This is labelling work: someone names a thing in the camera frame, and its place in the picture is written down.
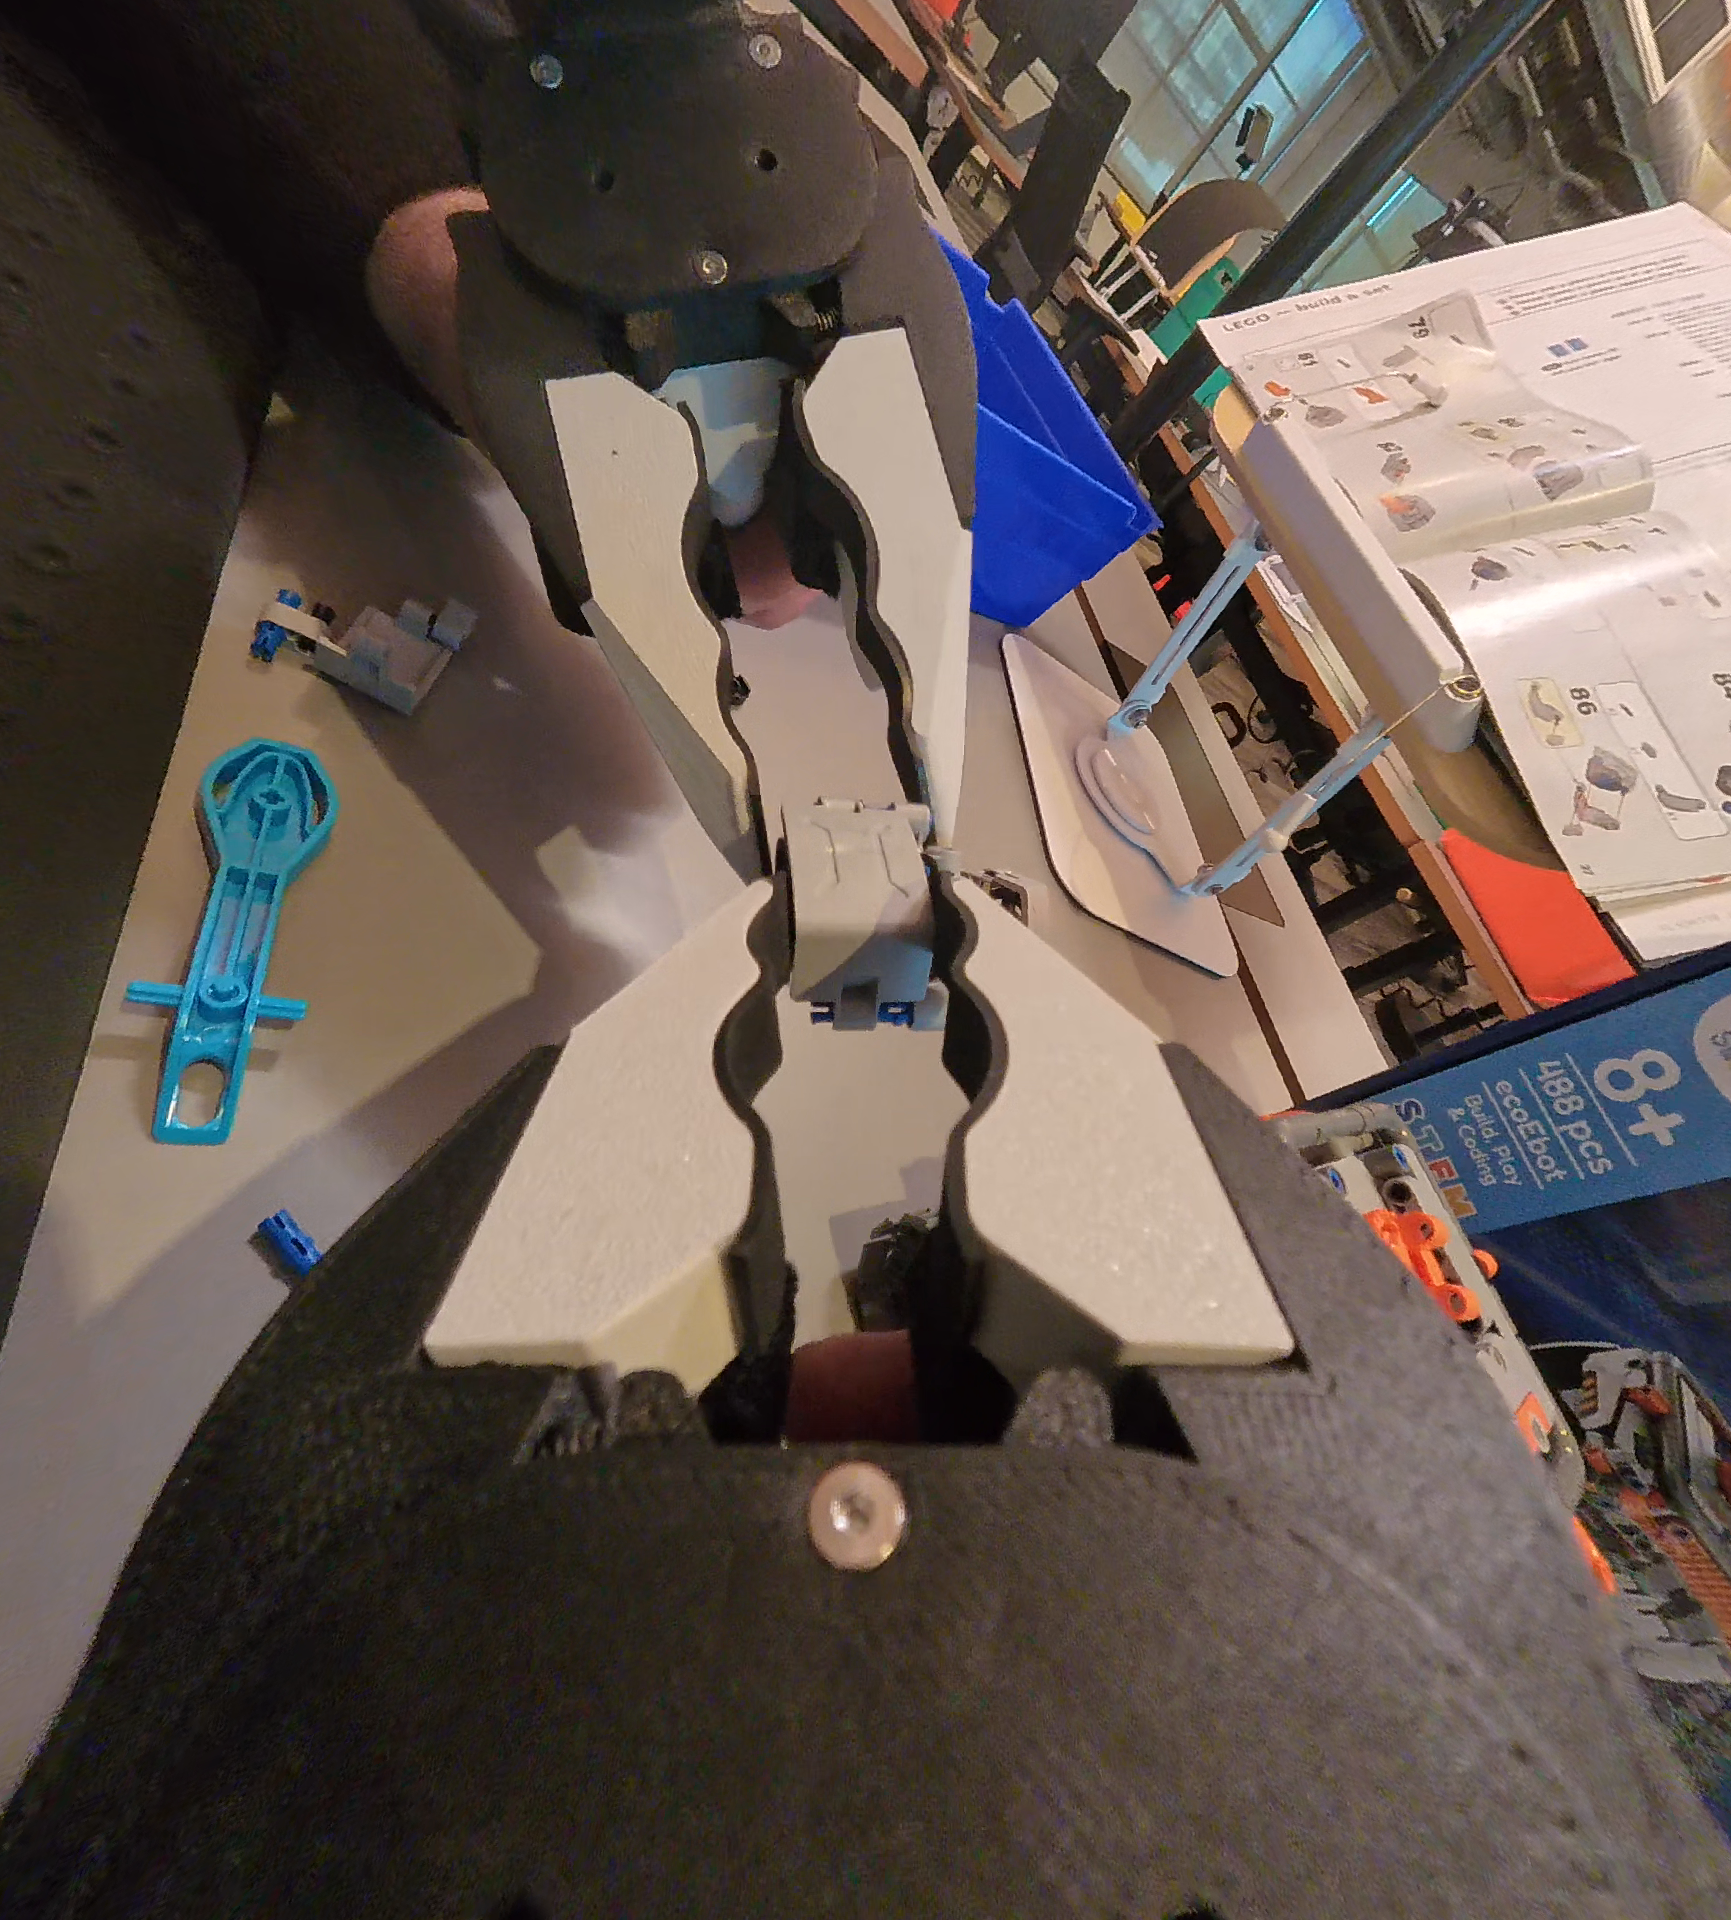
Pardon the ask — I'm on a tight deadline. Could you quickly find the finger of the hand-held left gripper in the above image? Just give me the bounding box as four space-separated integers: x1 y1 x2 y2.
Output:
787 322 981 854
539 364 777 854

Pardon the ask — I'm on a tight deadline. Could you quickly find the orange storage bin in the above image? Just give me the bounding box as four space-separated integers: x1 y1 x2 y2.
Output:
1434 826 1652 978

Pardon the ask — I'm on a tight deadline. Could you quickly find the blue storage bin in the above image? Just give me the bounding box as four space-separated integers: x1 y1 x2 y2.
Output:
919 227 1161 639

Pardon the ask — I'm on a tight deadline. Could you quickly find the grey bracket brick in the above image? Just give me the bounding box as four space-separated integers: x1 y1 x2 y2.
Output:
341 595 485 716

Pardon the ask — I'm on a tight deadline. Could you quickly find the white stand platform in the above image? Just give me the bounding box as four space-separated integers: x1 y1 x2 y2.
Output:
1219 390 1480 752

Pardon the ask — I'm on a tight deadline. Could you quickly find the black dimpled foam mat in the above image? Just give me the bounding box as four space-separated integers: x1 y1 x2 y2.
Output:
0 0 291 1653

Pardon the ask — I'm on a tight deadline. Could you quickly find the person's left hand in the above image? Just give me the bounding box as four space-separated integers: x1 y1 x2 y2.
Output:
365 186 497 428

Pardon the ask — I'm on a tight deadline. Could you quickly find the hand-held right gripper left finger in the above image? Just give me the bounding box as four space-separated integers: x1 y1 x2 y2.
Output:
421 881 797 1389

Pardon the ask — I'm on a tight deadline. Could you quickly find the blue cardboard box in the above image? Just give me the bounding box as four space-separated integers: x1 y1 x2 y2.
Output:
1279 924 1731 1713

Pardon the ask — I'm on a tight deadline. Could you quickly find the grey sleeve with blue pins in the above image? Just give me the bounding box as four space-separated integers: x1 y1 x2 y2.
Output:
247 589 351 669

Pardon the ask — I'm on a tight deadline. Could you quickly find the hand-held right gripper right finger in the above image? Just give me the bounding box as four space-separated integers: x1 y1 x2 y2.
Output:
911 887 1305 1405

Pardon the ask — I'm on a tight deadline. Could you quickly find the instruction booklet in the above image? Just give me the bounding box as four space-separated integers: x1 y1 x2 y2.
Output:
1201 205 1731 903

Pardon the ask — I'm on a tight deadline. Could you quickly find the light blue paddle piece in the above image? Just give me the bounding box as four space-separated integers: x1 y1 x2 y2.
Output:
121 742 341 1143

